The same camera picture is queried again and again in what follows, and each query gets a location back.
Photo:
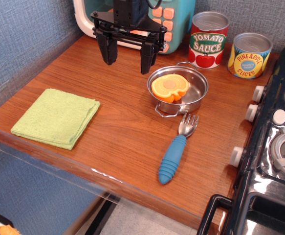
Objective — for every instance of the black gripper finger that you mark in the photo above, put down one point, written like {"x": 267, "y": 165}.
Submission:
{"x": 107, "y": 46}
{"x": 148, "y": 54}

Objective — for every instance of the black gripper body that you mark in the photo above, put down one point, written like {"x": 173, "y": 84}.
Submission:
{"x": 129, "y": 22}

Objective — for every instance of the green towel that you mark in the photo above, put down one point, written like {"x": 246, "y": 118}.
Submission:
{"x": 56, "y": 118}

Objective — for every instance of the orange toy fruit half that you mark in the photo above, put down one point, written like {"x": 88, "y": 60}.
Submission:
{"x": 170, "y": 88}

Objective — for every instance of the small steel pan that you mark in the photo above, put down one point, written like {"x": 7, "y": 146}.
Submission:
{"x": 180, "y": 101}

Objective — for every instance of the tomato sauce can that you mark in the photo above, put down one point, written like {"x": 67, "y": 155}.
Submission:
{"x": 207, "y": 40}

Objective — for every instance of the pineapple slices can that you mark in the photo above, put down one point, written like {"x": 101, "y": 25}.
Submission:
{"x": 249, "y": 55}

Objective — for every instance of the white stove knob top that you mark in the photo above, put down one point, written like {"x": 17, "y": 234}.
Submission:
{"x": 257, "y": 94}

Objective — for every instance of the white stove knob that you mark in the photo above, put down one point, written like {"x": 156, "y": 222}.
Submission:
{"x": 251, "y": 112}
{"x": 257, "y": 94}
{"x": 236, "y": 156}

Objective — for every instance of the white stove knob middle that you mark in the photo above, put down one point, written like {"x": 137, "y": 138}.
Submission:
{"x": 251, "y": 112}

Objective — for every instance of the white stove knob bottom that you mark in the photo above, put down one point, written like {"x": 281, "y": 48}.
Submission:
{"x": 236, "y": 156}

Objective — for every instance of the black toy stove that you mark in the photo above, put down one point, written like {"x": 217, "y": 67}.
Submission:
{"x": 258, "y": 203}

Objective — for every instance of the orange object bottom left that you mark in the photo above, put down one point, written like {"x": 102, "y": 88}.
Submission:
{"x": 8, "y": 230}

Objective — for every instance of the blue handled fork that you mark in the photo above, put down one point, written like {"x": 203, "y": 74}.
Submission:
{"x": 173, "y": 155}

